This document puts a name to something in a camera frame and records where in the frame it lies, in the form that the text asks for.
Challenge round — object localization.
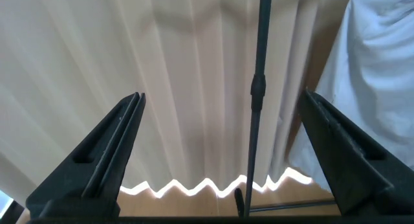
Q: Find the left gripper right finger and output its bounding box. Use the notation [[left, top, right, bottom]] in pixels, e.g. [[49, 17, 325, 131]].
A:
[[296, 88, 414, 217]]

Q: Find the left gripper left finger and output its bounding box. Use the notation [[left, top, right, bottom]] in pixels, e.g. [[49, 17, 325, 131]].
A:
[[25, 92, 147, 219]]

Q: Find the pale grey garment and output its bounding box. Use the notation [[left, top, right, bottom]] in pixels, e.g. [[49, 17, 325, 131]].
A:
[[287, 0, 414, 194]]

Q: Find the black clothes rack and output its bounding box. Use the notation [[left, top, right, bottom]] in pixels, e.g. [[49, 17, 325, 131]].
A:
[[234, 0, 337, 218]]

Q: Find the beige curtain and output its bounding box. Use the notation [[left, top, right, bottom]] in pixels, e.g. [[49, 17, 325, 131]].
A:
[[0, 0, 356, 207]]

